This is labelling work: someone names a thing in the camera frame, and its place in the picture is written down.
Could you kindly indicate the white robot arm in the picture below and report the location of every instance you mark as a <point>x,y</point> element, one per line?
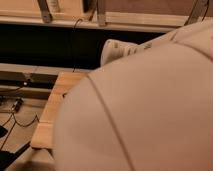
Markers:
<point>151,111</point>

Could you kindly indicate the wooden table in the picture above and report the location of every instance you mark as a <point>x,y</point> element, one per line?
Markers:
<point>42,137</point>

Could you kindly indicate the black power adapter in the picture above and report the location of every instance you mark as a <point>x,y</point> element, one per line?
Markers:
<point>16,106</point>

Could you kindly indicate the metal frame strut middle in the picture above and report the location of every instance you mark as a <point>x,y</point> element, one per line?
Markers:
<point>101,12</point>

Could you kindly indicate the metal frame strut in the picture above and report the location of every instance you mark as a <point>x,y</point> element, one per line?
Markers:
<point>44,9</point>
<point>101,12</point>
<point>199,10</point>

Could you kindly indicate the metal frame strut left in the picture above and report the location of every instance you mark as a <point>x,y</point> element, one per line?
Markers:
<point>44,9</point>

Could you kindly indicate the metal frame strut right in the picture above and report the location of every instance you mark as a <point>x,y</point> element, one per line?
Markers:
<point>199,10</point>

